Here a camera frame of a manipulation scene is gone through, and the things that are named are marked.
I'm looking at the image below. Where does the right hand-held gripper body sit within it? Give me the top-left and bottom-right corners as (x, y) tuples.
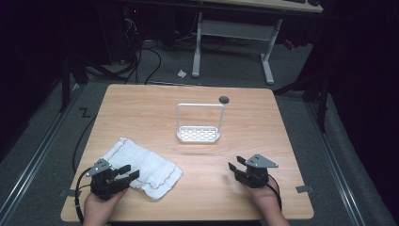
(233, 153), (279, 189)

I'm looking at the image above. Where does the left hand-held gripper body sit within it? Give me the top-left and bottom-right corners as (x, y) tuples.
(86, 157), (130, 202)

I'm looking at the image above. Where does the white cloth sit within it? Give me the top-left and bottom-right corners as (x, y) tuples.
(102, 137), (184, 201)

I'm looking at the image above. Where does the person's right hand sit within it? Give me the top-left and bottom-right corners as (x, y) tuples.
(242, 179), (282, 218)

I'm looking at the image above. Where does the person's left hand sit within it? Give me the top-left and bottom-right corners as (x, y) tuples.
(82, 187), (129, 226)

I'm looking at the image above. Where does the white plastic rack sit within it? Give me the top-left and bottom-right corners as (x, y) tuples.
(175, 102), (226, 144)

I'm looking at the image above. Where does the black metal stand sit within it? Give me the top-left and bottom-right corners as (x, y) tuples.
(272, 73), (331, 134)
(58, 55), (90, 113)

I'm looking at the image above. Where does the desk with white legs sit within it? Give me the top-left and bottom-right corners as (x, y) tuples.
(191, 0), (324, 86)

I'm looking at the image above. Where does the left hand-held gripper cable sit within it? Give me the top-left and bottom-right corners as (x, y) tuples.
(73, 167), (95, 226)

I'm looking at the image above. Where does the hand-held gripper cable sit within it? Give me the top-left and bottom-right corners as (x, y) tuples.
(73, 167), (95, 226)
(264, 172), (283, 212)

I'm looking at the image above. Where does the right hand-held gripper cable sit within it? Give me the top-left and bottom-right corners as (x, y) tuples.
(264, 172), (283, 212)

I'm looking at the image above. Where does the black cable on floor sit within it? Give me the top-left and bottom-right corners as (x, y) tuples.
(72, 114), (98, 173)

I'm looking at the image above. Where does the metal floor rail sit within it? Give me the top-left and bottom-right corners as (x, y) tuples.
(304, 102), (368, 226)
(0, 84), (84, 220)

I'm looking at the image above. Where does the bundle of black cables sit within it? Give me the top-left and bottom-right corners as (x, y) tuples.
(120, 12), (163, 86)

